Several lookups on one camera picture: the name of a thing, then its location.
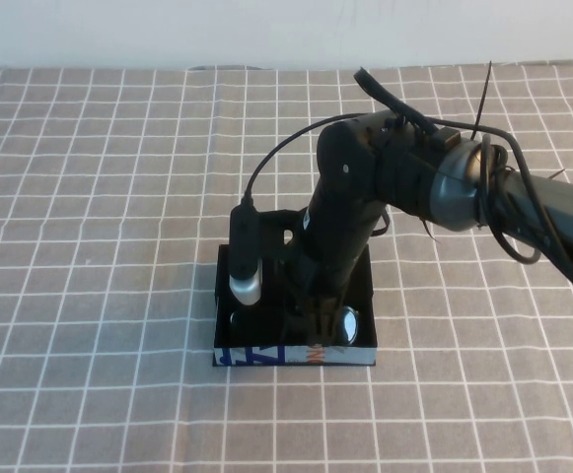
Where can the black glasses case printed front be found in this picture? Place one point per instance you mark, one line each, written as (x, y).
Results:
(246, 356)

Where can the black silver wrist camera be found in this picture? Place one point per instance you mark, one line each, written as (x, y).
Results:
(244, 256)

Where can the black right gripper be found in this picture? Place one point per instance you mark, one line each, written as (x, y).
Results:
(325, 271)

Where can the grey white checked tablecloth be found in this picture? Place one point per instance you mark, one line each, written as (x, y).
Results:
(93, 246)

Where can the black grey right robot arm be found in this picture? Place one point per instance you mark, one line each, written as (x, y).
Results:
(414, 177)

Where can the black frame glasses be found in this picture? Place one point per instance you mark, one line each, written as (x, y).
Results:
(349, 322)

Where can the black zip tie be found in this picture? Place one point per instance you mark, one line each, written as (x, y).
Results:
(483, 103)

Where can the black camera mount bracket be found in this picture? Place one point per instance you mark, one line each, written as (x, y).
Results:
(276, 231)

